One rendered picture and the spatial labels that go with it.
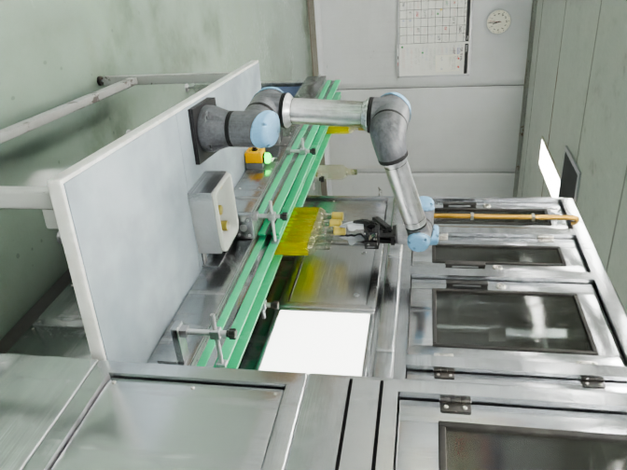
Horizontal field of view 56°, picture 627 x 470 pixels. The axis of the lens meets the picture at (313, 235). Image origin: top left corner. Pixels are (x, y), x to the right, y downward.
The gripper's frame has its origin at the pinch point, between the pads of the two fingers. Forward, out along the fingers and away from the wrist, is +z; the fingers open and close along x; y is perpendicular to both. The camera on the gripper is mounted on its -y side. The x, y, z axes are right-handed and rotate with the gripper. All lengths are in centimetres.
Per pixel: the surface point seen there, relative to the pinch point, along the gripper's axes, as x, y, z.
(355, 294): 12.9, 23.2, -6.5
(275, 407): -20, 111, -1
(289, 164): -14.0, -31.8, 26.1
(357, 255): 12.5, -2.5, -4.8
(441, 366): 16, 55, -36
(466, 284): 15.8, 10.4, -45.8
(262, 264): -3.7, 31.6, 23.3
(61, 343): 16, 55, 91
